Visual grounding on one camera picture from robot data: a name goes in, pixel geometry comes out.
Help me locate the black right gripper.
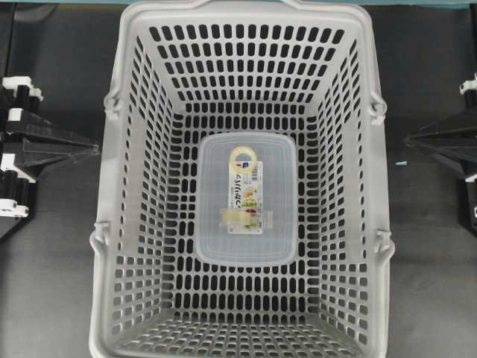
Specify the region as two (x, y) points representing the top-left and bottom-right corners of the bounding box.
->
(405, 73), (476, 228)

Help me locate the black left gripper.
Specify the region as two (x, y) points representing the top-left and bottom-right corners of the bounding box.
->
(1, 76), (100, 239)

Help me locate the grey plastic shopping basket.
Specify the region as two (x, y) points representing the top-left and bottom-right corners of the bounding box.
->
(89, 1), (395, 357)

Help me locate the clear plastic food container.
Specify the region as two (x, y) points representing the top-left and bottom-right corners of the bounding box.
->
(195, 132), (298, 267)

